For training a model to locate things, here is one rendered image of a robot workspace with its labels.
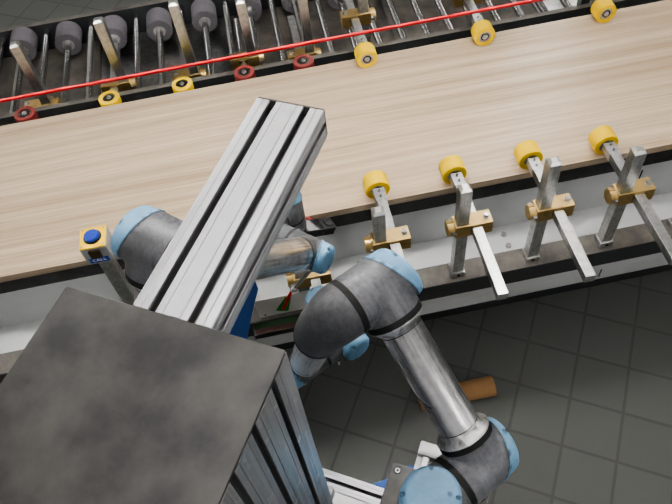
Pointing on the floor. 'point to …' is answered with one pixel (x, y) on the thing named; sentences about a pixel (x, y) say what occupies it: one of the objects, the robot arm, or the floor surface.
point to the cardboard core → (479, 388)
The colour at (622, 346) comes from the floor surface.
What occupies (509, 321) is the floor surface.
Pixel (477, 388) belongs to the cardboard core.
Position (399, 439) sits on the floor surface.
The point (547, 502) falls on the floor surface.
